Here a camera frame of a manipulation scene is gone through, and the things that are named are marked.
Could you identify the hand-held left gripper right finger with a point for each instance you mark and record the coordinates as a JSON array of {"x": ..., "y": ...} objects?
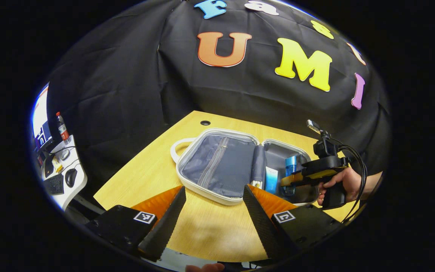
[{"x": 261, "y": 223}]

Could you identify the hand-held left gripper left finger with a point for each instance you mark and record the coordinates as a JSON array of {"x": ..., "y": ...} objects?
[{"x": 166, "y": 226}]

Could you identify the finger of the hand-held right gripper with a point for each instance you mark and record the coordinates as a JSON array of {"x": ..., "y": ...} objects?
[{"x": 291, "y": 179}]

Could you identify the blue cap skincare bottle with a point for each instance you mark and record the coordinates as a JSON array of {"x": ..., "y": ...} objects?
[{"x": 290, "y": 164}]

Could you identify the light blue skincare tube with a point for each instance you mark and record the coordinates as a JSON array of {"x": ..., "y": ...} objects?
[{"x": 272, "y": 179}]

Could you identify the white suitcase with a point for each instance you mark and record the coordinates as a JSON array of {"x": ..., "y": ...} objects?
[{"x": 217, "y": 166}]

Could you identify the white side desk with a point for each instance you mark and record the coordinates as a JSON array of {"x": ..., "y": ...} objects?
[{"x": 76, "y": 189}]

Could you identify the black computer mouse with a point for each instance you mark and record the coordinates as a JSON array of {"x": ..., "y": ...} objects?
[{"x": 71, "y": 177}]

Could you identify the black keyboard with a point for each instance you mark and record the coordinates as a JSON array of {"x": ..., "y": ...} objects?
[{"x": 54, "y": 184}]

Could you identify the black backdrop cloth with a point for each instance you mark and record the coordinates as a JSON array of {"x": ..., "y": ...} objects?
[{"x": 127, "y": 94}]

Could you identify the red label drink bottle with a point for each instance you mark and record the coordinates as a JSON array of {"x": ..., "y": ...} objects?
[{"x": 63, "y": 128}]

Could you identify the computer monitor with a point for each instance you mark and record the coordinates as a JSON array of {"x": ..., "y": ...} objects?
[{"x": 40, "y": 113}]

